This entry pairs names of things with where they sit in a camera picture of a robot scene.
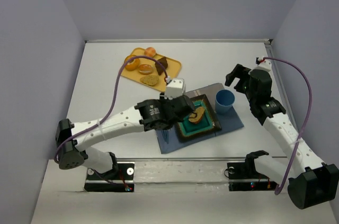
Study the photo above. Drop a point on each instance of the blue plastic cup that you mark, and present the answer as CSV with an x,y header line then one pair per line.
x,y
224,101

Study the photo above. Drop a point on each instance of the yellow plastic tray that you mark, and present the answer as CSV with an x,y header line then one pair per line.
x,y
173,69

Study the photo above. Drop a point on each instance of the metal table edge rail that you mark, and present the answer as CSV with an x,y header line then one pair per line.
x,y
264,41

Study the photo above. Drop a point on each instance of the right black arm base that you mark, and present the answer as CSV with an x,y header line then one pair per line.
x,y
243,175

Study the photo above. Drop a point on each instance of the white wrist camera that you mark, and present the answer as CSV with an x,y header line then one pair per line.
x,y
175,87
263,64

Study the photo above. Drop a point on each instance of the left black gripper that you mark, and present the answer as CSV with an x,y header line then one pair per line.
x,y
184,102

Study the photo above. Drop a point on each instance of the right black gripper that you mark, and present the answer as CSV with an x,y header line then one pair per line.
x,y
241,76

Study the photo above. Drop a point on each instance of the round bread roll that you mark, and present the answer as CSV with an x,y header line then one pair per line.
x,y
150,52

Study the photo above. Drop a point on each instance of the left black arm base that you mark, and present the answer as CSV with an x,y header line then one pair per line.
x,y
120,182

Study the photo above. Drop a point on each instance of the dark brown bread chunk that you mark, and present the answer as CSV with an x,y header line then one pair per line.
x,y
161,65

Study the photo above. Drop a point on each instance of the filled sandwich bun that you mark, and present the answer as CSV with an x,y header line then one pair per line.
x,y
145,69

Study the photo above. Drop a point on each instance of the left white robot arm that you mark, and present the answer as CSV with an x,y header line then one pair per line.
x,y
75,141

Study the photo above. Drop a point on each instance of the square teal ceramic plate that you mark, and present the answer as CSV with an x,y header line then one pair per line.
x,y
187,131

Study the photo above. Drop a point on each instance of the orange bagel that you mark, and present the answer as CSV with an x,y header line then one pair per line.
x,y
133,64

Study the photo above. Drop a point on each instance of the blue beige cloth placemat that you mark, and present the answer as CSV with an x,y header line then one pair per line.
x,y
229,122

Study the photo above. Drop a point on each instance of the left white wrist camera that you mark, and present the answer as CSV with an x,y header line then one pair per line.
x,y
175,87

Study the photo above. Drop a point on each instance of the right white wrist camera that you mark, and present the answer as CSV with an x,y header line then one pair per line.
x,y
263,64

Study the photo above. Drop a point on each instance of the seeded bread slice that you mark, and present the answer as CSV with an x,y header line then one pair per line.
x,y
150,80

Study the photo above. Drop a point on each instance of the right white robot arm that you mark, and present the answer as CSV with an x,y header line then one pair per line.
x,y
308,179

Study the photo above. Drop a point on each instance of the sliced baguette piece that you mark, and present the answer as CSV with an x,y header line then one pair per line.
x,y
196,116

